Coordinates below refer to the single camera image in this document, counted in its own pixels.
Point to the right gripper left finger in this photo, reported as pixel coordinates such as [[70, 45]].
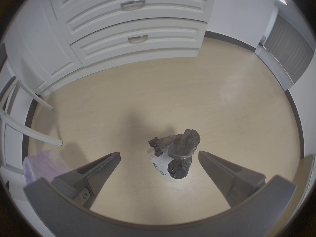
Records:
[[98, 174]]

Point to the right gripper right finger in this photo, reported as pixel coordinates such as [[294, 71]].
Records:
[[222, 176]]

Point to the purple plastic bag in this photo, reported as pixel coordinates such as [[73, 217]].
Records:
[[56, 164]]

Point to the crumpled black plastic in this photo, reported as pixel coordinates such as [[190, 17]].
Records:
[[182, 142]]

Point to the grey and white chair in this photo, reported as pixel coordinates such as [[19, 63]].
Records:
[[49, 139]]

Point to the white printed wrapper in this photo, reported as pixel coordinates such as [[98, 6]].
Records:
[[159, 163]]

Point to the white wardrobe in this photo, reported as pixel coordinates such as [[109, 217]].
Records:
[[138, 46]]

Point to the grey curtain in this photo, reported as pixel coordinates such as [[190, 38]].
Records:
[[291, 48]]

